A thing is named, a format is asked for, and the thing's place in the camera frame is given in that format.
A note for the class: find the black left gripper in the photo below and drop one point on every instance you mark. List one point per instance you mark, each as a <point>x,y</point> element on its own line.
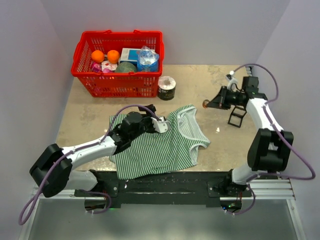
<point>151,129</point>

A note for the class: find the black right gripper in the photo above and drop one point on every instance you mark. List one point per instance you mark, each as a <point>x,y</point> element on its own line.
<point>219,101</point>

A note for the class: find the green white striped garment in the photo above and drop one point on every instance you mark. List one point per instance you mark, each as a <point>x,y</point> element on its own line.
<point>158,153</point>

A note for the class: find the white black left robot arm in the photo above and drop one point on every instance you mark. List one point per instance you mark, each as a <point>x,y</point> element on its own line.
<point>51,171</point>

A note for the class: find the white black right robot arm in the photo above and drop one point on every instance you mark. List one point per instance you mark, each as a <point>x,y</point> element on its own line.
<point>268,152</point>

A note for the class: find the black wrapped toilet roll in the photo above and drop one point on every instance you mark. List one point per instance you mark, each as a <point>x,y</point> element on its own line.
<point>166,88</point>

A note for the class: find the red plastic shopping basket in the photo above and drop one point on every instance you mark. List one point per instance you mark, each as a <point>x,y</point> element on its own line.
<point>118,85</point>

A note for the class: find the green melon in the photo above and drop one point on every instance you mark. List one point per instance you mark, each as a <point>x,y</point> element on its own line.
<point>126,67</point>

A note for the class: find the blue wrapped tissue pack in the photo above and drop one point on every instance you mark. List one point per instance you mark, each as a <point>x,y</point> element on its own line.
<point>147,60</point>

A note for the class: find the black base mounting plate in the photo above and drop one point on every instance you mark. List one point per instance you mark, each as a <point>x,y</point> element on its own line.
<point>176,188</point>

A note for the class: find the white blue carton box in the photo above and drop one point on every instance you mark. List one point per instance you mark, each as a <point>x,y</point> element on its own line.
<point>129,55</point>

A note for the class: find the pink white snack packet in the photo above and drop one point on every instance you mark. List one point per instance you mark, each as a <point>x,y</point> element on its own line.
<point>104,67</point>

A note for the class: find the right orange fruit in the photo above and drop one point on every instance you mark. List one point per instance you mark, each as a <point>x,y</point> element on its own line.
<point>113,56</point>

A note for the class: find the orange fruit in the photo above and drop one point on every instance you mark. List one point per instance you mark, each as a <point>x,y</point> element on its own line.
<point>113,56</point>
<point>97,56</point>

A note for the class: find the left orange fruit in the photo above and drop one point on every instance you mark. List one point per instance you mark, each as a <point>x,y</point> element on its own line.
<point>97,56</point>

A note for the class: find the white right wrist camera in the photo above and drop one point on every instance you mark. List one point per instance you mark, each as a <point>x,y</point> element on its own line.
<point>232,81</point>

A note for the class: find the small black square frame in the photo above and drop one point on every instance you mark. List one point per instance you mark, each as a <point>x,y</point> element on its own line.
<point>236,116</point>

